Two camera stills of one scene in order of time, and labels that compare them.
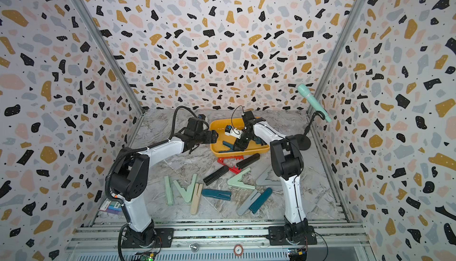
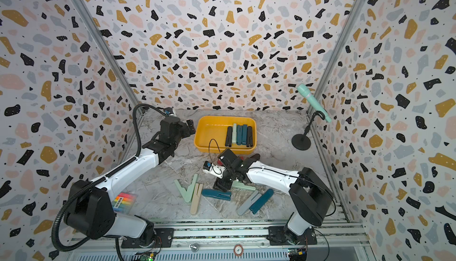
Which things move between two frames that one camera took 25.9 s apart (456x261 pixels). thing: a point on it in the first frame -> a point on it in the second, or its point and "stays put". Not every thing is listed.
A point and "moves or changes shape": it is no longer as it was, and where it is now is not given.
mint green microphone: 303,91 stays put
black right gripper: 241,146 -> 221,185
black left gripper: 211,134 -> 187,129
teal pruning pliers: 216,194 stays put
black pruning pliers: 248,160 stays put
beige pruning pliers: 195,197 stays put
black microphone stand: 304,142 stays put
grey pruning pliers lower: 249,202 stays put
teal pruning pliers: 228,145 moves or changes shape
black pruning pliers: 210,178 -> 228,136
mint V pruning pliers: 187,194 stays put
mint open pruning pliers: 234,181 stays put
